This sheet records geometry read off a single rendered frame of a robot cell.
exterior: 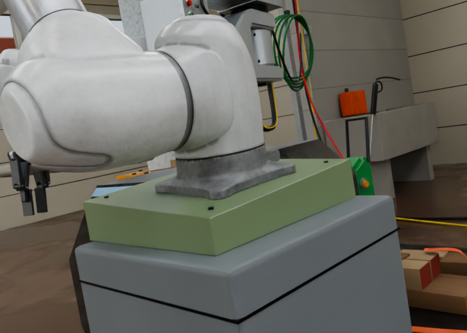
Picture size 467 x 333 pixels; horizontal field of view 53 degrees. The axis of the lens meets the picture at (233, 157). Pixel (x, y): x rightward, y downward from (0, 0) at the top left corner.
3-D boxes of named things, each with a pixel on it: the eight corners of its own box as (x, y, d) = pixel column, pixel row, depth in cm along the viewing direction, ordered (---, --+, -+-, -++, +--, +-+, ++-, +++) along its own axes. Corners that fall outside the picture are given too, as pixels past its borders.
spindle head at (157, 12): (205, 102, 231) (189, 11, 228) (242, 94, 219) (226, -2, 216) (156, 106, 201) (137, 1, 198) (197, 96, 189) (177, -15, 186)
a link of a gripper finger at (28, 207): (31, 188, 125) (29, 189, 124) (35, 215, 125) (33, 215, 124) (22, 190, 126) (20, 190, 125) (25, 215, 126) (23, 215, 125)
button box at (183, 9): (199, 65, 194) (187, -4, 192) (204, 63, 193) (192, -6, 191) (187, 65, 188) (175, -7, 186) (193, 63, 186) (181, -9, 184)
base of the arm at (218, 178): (315, 165, 82) (310, 134, 81) (218, 201, 68) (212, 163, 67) (244, 163, 96) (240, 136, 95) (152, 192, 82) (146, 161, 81)
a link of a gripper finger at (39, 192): (34, 188, 130) (35, 188, 131) (37, 213, 130) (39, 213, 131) (43, 187, 129) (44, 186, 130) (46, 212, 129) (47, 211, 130)
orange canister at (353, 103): (337, 121, 505) (332, 90, 502) (361, 116, 539) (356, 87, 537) (354, 118, 489) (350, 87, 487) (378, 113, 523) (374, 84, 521)
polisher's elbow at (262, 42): (236, 71, 252) (230, 34, 250) (247, 73, 270) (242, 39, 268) (270, 64, 245) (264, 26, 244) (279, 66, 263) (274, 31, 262)
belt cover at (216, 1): (246, 25, 277) (241, -4, 275) (284, 13, 263) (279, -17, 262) (130, 3, 196) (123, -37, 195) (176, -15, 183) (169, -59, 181)
